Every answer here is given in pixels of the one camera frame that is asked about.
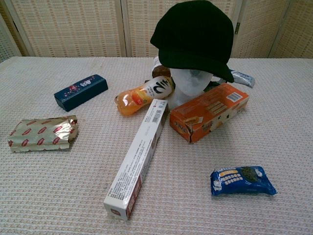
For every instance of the long white carton box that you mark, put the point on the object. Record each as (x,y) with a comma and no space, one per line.
(139,151)

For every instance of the orange juice bottle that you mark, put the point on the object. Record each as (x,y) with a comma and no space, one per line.
(137,98)

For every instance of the blue cookie packet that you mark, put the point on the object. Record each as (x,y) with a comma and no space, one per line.
(239,182)

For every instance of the metal screen hinge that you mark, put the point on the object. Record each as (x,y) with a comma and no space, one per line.
(237,28)

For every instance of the black cap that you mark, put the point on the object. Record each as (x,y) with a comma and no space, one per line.
(193,36)

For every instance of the silver red snack pack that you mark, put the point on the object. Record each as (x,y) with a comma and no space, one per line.
(39,134)

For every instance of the white foam mannequin head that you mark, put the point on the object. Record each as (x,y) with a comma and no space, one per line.
(188,85)

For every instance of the toothpaste tube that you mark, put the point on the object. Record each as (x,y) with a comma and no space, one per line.
(243,77)

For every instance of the orange cracker box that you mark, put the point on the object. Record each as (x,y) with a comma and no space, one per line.
(207,112)

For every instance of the woven folding screen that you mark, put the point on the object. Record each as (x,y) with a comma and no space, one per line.
(73,27)

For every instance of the beige woven tablecloth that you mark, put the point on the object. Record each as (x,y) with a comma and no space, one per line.
(73,183)

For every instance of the navy blue patterned box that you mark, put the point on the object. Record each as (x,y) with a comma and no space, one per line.
(80,91)

